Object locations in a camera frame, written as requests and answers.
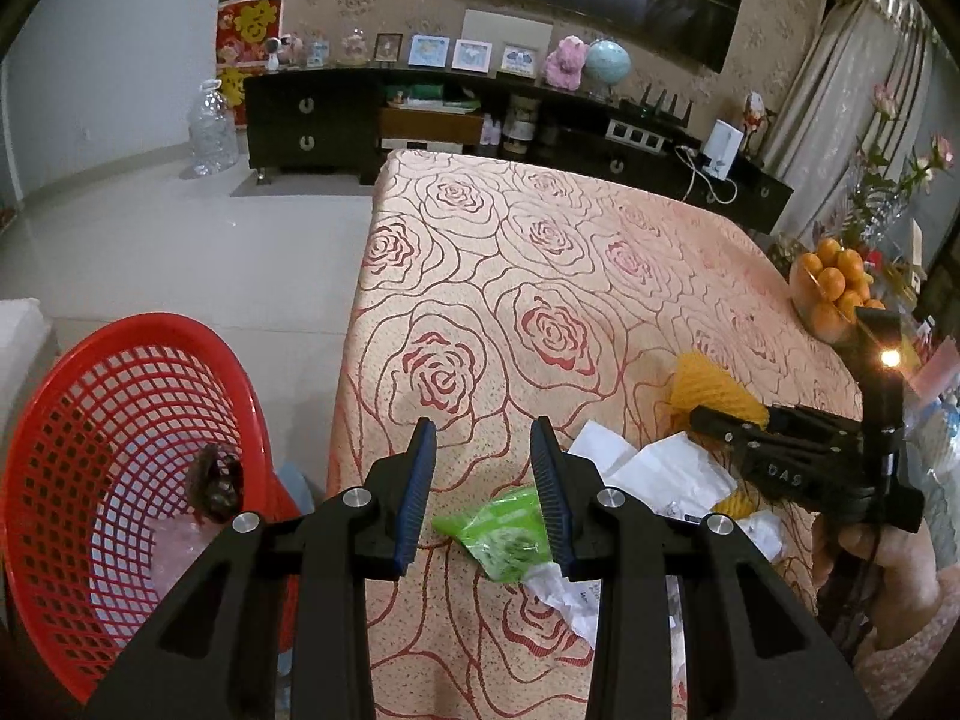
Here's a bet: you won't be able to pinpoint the red yellow floral banner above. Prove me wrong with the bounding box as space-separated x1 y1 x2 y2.
216 0 290 125

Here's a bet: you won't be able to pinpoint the white panel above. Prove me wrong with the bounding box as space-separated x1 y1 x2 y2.
461 9 552 76

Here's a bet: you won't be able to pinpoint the white cable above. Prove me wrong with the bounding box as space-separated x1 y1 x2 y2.
673 144 740 205

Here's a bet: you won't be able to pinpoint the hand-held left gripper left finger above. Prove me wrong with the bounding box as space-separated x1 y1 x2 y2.
85 417 438 720

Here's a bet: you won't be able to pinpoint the beige curtain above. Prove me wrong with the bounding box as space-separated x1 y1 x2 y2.
780 0 938 241

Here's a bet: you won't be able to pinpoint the glass vase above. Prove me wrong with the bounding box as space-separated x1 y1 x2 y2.
847 172 912 248

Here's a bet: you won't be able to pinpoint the white tower device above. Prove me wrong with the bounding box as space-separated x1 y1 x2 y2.
705 120 743 181

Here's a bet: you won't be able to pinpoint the pink plush toy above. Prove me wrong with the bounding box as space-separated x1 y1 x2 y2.
544 36 588 89

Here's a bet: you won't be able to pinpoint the clear water jug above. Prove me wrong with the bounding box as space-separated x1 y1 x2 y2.
187 79 239 177

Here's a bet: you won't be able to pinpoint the red plastic basket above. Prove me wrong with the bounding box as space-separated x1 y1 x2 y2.
0 313 301 706

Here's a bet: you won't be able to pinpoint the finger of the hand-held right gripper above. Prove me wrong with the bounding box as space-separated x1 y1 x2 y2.
688 403 796 442

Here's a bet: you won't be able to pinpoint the red white doll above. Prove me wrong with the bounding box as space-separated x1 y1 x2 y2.
742 92 777 158

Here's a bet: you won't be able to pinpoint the light blue globe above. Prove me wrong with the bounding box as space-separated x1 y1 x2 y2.
585 39 637 102

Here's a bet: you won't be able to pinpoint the black wall television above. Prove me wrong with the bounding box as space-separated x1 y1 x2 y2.
463 0 751 74

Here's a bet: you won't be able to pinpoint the green papers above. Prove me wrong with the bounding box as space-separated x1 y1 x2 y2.
386 84 481 110

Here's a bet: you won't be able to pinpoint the printed white plastic bag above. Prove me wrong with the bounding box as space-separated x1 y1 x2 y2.
604 431 785 563

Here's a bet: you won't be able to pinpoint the white power strip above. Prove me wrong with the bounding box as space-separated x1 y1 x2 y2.
606 120 665 147

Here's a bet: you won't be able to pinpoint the black television cabinet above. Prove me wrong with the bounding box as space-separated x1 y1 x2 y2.
245 66 794 233

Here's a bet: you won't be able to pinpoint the dark brown wrapper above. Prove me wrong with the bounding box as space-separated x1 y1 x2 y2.
187 444 245 526

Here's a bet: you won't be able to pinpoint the green packet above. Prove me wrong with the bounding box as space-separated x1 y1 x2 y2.
433 486 556 584

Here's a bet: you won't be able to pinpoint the person's right hand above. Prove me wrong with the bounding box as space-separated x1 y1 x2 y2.
810 517 942 650

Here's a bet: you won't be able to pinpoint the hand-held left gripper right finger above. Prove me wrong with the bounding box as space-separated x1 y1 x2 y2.
529 415 878 720

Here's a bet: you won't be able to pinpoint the glass bowl of oranges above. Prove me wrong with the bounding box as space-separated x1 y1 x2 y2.
799 238 875 342

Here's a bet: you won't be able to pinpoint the rose patterned tablecloth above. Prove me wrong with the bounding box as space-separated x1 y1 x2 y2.
326 148 863 720

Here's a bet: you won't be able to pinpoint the white tissue paper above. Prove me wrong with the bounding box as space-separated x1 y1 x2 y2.
566 420 638 477

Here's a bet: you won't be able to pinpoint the black router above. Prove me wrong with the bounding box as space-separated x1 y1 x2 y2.
619 88 695 125

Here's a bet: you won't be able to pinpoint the yellow foam net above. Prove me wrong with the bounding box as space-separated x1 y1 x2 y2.
670 349 767 432
709 491 767 520

